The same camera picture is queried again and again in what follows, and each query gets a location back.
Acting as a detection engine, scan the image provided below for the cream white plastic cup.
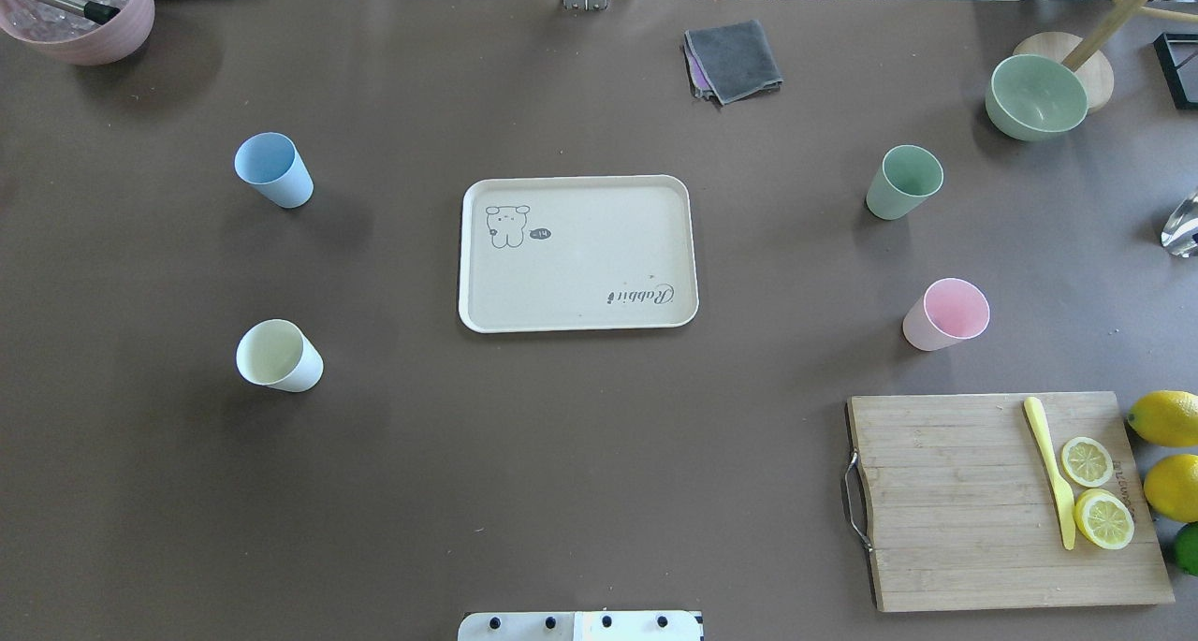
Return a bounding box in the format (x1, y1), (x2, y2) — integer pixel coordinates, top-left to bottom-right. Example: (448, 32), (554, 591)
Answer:
(235, 318), (323, 393)

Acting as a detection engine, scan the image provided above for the upper lemon slice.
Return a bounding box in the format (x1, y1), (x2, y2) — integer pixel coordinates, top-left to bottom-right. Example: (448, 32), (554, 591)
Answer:
(1059, 436), (1114, 488)

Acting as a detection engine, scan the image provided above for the lower lemon slice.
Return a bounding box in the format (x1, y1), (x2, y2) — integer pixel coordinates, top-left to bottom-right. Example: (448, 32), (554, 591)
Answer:
(1073, 488), (1135, 550)

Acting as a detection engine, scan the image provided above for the grey folded cloth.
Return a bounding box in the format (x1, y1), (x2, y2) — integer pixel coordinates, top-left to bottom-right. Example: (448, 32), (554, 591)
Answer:
(683, 19), (783, 105)

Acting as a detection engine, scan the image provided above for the pink plastic cup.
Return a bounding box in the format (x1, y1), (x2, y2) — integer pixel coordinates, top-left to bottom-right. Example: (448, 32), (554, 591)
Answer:
(902, 278), (991, 351)

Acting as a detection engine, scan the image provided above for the green lime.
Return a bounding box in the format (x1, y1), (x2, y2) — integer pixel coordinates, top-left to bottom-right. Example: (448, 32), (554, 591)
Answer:
(1173, 522), (1198, 577)

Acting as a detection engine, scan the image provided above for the light blue plastic cup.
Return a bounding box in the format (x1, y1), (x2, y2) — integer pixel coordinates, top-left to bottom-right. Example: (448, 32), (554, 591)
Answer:
(234, 132), (315, 208)

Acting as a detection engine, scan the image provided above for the whole lemon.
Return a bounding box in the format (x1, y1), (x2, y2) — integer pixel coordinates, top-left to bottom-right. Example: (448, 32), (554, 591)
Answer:
(1127, 391), (1197, 446)
(1143, 454), (1198, 524)

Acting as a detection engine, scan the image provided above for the lemon slice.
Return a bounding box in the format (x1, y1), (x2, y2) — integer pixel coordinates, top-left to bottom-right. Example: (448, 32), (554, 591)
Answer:
(1059, 436), (1114, 488)
(1073, 488), (1135, 550)

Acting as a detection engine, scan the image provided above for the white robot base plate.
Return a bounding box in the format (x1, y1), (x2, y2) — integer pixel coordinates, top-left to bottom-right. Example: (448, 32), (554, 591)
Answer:
(456, 610), (704, 640)

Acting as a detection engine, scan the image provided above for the beige rabbit serving tray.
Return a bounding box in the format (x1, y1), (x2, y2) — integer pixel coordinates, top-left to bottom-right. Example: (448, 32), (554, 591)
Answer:
(458, 175), (700, 333)

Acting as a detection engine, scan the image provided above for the yellow plastic knife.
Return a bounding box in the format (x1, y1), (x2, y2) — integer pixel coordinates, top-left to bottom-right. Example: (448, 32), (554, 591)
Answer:
(1023, 395), (1077, 550)

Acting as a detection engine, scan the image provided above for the whole lemon lower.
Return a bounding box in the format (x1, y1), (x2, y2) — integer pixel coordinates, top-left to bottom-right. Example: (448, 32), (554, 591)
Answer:
(1143, 454), (1198, 524)

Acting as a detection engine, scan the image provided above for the wooden cup stand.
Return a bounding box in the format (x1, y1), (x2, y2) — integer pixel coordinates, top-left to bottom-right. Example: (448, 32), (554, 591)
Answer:
(1014, 0), (1194, 113)

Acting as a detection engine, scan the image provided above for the pink bowl with ice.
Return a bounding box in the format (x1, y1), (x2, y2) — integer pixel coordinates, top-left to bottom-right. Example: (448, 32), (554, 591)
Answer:
(1, 0), (155, 66)

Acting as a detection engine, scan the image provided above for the whole lemon upper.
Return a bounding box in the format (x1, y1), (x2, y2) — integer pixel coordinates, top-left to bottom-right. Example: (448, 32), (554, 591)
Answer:
(1127, 391), (1197, 446)

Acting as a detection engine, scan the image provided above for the green plastic bowl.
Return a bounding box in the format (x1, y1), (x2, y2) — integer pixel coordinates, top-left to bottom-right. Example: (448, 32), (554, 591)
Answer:
(985, 55), (1089, 143)

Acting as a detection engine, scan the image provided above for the green plastic cup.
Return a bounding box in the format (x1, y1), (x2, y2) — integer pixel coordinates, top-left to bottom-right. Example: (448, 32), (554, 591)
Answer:
(865, 145), (944, 222)

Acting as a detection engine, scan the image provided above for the wooden cutting board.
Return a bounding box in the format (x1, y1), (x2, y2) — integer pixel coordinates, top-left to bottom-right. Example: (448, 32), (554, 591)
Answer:
(847, 392), (1174, 613)

